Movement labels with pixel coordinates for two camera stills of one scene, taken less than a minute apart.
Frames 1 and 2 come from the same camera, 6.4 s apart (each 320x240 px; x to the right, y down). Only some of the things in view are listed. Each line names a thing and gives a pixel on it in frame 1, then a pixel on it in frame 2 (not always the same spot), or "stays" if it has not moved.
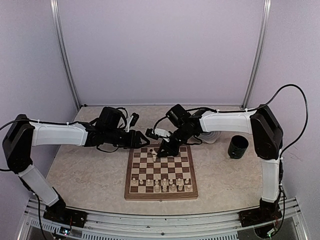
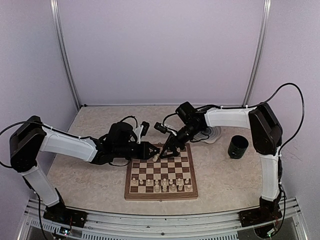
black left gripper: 133,142 -> 145,154
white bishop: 173,188 stays
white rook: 154,153 stays
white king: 164,186 stays
